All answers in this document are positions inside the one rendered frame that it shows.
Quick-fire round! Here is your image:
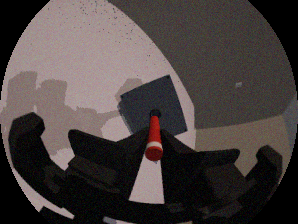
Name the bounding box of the red peg with white band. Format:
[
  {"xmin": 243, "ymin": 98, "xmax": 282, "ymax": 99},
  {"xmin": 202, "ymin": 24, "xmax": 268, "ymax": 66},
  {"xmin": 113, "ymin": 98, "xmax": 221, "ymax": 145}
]
[{"xmin": 145, "ymin": 116, "xmax": 164, "ymax": 161}]

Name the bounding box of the dark grey flat panel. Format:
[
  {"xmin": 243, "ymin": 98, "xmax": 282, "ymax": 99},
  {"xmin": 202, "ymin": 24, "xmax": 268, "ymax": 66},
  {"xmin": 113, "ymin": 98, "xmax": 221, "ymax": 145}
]
[{"xmin": 120, "ymin": 75, "xmax": 188, "ymax": 136}]

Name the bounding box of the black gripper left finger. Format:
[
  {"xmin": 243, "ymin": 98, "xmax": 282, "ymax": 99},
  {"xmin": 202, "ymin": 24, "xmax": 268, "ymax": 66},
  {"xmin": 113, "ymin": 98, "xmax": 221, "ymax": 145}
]
[{"xmin": 68, "ymin": 127, "xmax": 149, "ymax": 200}]

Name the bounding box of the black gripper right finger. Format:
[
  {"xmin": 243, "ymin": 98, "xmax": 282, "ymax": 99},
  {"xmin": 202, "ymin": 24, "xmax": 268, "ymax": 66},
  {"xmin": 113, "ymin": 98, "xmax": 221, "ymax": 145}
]
[{"xmin": 160, "ymin": 129, "xmax": 241, "ymax": 204}]

